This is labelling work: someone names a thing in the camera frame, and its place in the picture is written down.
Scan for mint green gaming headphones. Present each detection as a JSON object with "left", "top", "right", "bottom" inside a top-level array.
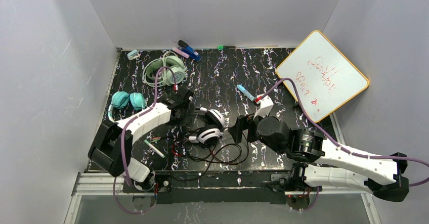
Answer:
[{"left": 143, "top": 52, "right": 188, "bottom": 87}]

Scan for black and white headphones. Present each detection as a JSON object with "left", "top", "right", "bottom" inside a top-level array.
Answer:
[{"left": 149, "top": 107, "right": 250, "bottom": 183}]

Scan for teal cat ear headphones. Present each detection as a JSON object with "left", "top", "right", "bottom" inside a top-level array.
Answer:
[{"left": 104, "top": 91, "right": 146, "bottom": 130}]

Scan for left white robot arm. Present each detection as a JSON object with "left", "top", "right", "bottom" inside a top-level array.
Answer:
[{"left": 88, "top": 87, "right": 194, "bottom": 183}]

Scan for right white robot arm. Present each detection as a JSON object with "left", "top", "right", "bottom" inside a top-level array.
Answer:
[{"left": 228, "top": 115, "right": 410, "bottom": 202}]

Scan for light blue marker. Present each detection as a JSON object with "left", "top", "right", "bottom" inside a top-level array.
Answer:
[{"left": 236, "top": 84, "right": 255, "bottom": 102}]

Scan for green capped white marker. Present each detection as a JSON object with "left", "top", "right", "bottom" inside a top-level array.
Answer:
[{"left": 144, "top": 140, "right": 165, "bottom": 158}]

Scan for pink highlighter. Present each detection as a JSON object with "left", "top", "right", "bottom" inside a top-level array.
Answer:
[{"left": 172, "top": 47, "right": 190, "bottom": 59}]

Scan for blue stapler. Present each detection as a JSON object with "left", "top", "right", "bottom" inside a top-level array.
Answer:
[{"left": 178, "top": 40, "right": 201, "bottom": 61}]

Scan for small light blue eraser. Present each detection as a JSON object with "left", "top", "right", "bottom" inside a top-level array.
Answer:
[{"left": 127, "top": 50, "right": 139, "bottom": 60}]

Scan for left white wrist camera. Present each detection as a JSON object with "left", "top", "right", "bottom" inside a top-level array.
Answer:
[{"left": 173, "top": 85, "right": 194, "bottom": 104}]

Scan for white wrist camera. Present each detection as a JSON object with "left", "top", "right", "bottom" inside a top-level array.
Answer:
[
  {"left": 173, "top": 85, "right": 194, "bottom": 104},
  {"left": 253, "top": 94, "right": 274, "bottom": 119}
]

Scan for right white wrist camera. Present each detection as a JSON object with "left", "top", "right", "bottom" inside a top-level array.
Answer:
[{"left": 253, "top": 94, "right": 274, "bottom": 119}]

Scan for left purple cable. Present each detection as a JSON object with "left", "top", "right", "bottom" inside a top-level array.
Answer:
[{"left": 112, "top": 66, "right": 178, "bottom": 215}]

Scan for purple cable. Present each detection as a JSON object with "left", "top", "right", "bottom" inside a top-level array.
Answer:
[
  {"left": 260, "top": 78, "right": 429, "bottom": 213},
  {"left": 112, "top": 66, "right": 178, "bottom": 215}
]

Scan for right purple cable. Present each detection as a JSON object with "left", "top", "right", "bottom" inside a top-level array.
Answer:
[{"left": 260, "top": 78, "right": 429, "bottom": 213}]

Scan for white board orange frame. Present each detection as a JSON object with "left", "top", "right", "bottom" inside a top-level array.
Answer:
[{"left": 276, "top": 30, "right": 370, "bottom": 122}]

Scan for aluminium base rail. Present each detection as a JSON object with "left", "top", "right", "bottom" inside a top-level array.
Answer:
[{"left": 65, "top": 112, "right": 381, "bottom": 224}]

